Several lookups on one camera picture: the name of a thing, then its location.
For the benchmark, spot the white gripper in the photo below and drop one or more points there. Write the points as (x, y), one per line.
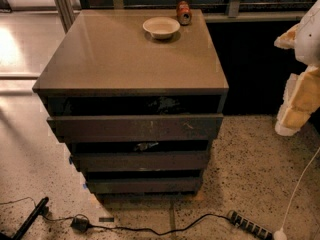
(309, 37)

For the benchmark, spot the drawer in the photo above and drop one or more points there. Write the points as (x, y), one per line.
(74, 129)
(147, 161)
(151, 185)

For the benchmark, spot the dark brown drawer cabinet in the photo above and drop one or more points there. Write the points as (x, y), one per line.
(108, 65)

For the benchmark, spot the orange soda can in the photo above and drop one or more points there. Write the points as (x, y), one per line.
(183, 12)

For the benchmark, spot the white paper bowl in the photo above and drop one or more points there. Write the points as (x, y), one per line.
(161, 27)

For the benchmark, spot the black power strip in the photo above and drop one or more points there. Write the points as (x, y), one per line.
(249, 226)

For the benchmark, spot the black power adapter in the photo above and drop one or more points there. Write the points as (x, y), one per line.
(80, 223)

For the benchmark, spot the metal window frame rail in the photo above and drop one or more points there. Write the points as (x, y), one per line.
(200, 0)

